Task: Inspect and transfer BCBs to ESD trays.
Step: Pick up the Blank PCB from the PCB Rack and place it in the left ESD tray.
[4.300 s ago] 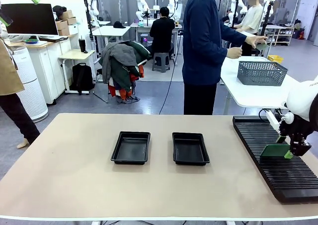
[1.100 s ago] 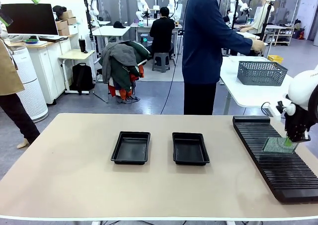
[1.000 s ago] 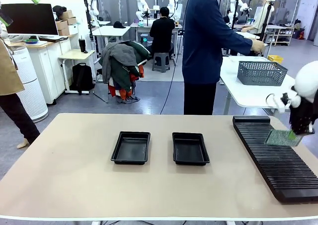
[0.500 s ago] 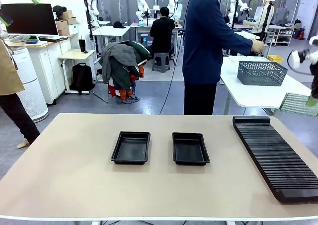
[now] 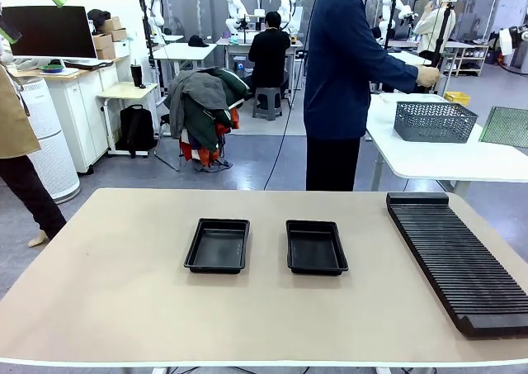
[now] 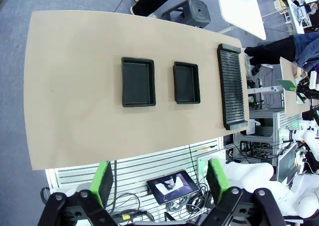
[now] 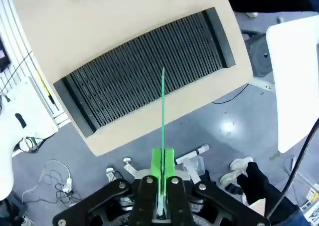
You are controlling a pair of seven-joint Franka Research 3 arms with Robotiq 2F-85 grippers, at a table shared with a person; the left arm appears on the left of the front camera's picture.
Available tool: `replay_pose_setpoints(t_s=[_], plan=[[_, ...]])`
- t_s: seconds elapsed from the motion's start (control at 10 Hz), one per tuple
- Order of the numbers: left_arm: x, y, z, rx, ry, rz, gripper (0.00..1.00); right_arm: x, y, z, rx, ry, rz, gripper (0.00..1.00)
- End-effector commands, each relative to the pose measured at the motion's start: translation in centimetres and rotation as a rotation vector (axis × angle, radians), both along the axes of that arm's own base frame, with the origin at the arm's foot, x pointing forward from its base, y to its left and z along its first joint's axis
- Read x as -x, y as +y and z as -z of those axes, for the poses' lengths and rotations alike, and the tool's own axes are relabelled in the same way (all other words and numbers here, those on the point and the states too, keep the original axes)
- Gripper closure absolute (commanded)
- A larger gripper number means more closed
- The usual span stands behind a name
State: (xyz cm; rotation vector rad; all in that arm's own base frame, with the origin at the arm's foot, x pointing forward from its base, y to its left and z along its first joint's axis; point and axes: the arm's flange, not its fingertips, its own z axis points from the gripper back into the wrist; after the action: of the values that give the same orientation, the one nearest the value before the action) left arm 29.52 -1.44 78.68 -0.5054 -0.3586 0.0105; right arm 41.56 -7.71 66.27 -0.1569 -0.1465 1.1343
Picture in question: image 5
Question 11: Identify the coat pile on chair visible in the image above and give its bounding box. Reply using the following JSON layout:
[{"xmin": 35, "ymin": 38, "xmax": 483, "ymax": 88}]
[{"xmin": 163, "ymin": 67, "xmax": 252, "ymax": 173}]

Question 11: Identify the white workbench desk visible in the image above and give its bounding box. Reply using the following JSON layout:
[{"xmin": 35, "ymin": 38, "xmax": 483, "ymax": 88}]
[{"xmin": 216, "ymin": 37, "xmax": 304, "ymax": 111}]

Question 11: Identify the small wooden-top rolling table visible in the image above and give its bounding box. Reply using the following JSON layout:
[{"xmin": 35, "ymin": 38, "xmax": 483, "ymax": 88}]
[{"xmin": 97, "ymin": 82, "xmax": 160, "ymax": 159}]

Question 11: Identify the seated person in black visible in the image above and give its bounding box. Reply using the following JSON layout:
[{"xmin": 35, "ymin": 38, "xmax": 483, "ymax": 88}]
[{"xmin": 248, "ymin": 11, "xmax": 292, "ymax": 98}]

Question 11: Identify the white side table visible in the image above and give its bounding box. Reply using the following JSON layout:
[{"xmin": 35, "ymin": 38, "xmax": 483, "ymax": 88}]
[{"xmin": 365, "ymin": 92, "xmax": 528, "ymax": 201}]

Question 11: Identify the black plastic ESD tray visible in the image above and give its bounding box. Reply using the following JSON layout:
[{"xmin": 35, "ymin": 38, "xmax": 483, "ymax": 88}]
[
  {"xmin": 183, "ymin": 218, "xmax": 251, "ymax": 275},
  {"xmin": 285, "ymin": 220, "xmax": 350, "ymax": 276}
]

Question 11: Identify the black keyboard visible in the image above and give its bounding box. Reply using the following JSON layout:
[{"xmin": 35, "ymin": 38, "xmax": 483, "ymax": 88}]
[{"xmin": 64, "ymin": 59, "xmax": 115, "ymax": 70}]

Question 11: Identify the black backpack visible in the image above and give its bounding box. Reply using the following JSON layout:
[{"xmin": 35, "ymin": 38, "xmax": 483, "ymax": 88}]
[{"xmin": 115, "ymin": 104, "xmax": 158, "ymax": 157}]

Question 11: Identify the person in navy coat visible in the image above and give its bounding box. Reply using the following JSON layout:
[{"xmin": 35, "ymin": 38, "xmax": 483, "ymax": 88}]
[{"xmin": 303, "ymin": 0, "xmax": 426, "ymax": 192}]

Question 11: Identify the wooden shelf rack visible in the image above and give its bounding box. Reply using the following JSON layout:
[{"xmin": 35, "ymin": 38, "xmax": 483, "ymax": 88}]
[{"xmin": 451, "ymin": 43, "xmax": 491, "ymax": 77}]

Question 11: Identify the person in cream shirt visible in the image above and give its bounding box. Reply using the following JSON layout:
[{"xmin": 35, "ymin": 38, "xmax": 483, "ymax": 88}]
[{"xmin": 413, "ymin": 0, "xmax": 457, "ymax": 68}]

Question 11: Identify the thin black hanging cable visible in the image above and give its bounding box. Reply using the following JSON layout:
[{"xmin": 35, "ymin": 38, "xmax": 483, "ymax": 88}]
[{"xmin": 262, "ymin": 0, "xmax": 325, "ymax": 192}]

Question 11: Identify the grey perforated plastic basket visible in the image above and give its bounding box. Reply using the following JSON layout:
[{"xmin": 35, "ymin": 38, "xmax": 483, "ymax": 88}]
[{"xmin": 394, "ymin": 101, "xmax": 479, "ymax": 144}]

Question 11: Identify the person's bare hand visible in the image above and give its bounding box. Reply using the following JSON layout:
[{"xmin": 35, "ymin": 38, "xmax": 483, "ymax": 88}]
[{"xmin": 416, "ymin": 65, "xmax": 441, "ymax": 88}]

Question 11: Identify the white cabinet desk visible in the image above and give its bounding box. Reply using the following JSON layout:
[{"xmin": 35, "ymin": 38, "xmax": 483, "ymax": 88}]
[{"xmin": 7, "ymin": 55, "xmax": 129, "ymax": 173}]

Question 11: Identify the long white background desk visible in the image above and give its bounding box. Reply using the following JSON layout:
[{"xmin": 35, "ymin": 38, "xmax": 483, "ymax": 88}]
[{"xmin": 387, "ymin": 50, "xmax": 432, "ymax": 68}]

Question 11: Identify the yellow plastic bin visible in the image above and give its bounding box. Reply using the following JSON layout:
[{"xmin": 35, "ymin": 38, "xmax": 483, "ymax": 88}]
[{"xmin": 444, "ymin": 91, "xmax": 471, "ymax": 106}]

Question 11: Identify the black camera tripod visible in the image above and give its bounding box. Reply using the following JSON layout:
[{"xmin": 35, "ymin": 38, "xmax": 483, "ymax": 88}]
[{"xmin": 427, "ymin": 0, "xmax": 457, "ymax": 94}]

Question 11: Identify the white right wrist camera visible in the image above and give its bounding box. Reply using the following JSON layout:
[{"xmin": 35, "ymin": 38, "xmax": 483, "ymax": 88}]
[{"xmin": 497, "ymin": 25, "xmax": 528, "ymax": 58}]

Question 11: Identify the black slotted board rack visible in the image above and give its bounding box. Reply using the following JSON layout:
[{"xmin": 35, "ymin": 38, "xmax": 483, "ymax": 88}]
[{"xmin": 386, "ymin": 192, "xmax": 528, "ymax": 338}]

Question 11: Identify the black camera stand pole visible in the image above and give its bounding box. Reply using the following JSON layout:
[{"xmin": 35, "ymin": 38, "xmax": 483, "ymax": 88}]
[{"xmin": 381, "ymin": 0, "xmax": 399, "ymax": 53}]

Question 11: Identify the grey plastic stool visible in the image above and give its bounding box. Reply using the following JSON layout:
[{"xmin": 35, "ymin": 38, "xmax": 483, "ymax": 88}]
[{"xmin": 252, "ymin": 87, "xmax": 284, "ymax": 122}]

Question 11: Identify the black computer monitor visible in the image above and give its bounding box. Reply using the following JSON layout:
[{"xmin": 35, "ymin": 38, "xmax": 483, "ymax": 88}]
[{"xmin": 1, "ymin": 5, "xmax": 99, "ymax": 61}]

